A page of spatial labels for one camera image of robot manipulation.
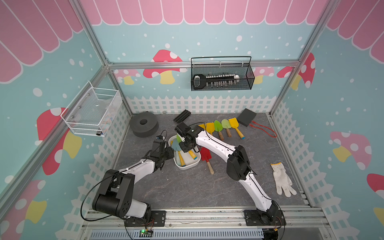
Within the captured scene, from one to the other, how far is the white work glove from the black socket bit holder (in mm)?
577

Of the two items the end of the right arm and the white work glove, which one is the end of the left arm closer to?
the end of the right arm

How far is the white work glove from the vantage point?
2.76 feet

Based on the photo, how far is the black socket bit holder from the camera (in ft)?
2.92
